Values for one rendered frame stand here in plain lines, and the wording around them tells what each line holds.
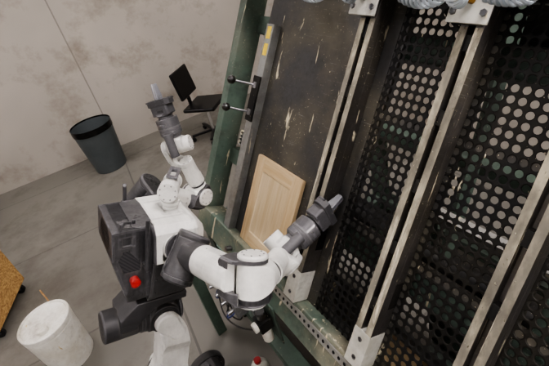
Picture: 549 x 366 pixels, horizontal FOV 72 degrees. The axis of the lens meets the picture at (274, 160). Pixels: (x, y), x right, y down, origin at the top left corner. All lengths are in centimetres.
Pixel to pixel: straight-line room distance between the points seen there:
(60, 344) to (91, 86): 319
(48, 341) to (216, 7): 409
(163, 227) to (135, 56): 401
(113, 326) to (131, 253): 32
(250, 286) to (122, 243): 46
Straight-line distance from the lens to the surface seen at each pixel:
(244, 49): 186
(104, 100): 518
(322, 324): 142
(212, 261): 100
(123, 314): 148
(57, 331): 272
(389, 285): 114
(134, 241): 125
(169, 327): 154
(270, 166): 158
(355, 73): 121
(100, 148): 465
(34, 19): 500
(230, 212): 181
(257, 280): 94
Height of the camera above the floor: 209
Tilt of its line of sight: 32 degrees down
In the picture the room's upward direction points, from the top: 14 degrees counter-clockwise
